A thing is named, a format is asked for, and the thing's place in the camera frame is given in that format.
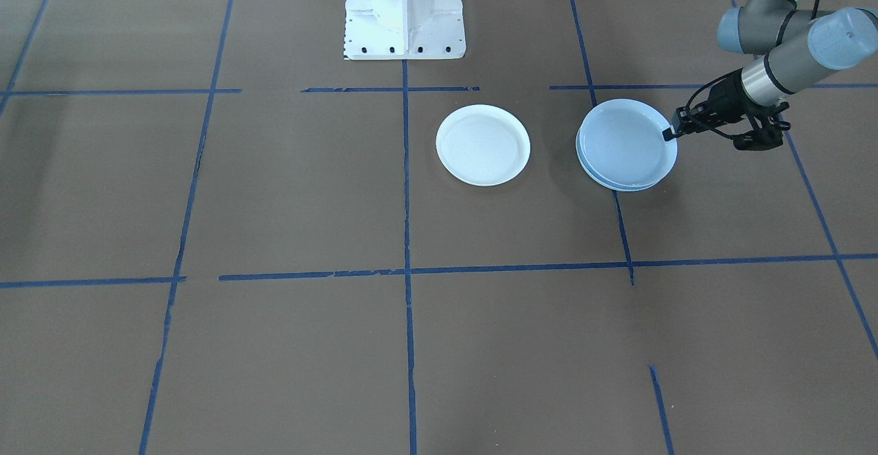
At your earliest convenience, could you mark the pale grey-blue plate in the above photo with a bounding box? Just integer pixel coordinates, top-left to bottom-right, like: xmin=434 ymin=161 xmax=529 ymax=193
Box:
xmin=580 ymin=99 xmax=678 ymax=187

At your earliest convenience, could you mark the white plate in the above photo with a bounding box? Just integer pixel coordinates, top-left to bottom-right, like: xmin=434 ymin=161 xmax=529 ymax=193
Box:
xmin=436 ymin=104 xmax=532 ymax=187

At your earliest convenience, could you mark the blue plate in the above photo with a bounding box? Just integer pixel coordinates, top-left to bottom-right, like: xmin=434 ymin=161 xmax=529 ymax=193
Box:
xmin=576 ymin=129 xmax=669 ymax=192

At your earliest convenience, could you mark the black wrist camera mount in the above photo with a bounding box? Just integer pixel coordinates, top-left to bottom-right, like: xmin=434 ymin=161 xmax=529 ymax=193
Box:
xmin=732 ymin=102 xmax=791 ymax=152

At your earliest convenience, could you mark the white pedestal base with bolts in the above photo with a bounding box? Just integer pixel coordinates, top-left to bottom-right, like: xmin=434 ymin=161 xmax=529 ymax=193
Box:
xmin=342 ymin=0 xmax=467 ymax=62

